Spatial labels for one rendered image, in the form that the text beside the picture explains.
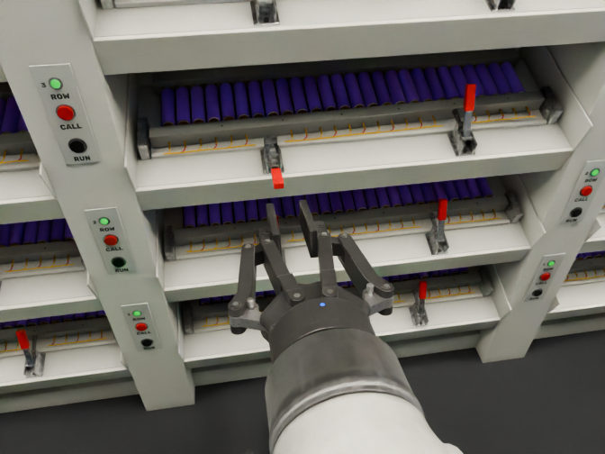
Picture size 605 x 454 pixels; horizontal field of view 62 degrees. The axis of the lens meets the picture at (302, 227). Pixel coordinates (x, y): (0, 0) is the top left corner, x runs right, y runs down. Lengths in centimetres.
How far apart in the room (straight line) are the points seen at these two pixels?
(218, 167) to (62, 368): 50
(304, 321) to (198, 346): 64
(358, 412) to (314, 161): 47
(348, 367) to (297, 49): 39
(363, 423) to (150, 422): 85
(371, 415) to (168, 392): 80
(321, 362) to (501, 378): 89
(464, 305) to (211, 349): 49
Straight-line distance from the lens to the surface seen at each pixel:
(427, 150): 72
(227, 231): 81
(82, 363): 100
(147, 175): 69
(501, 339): 112
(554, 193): 86
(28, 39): 60
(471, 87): 71
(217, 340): 96
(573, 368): 124
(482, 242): 89
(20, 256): 88
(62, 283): 86
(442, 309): 102
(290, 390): 29
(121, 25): 59
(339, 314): 33
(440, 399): 110
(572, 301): 114
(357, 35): 59
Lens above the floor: 93
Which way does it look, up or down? 42 degrees down
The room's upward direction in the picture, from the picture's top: straight up
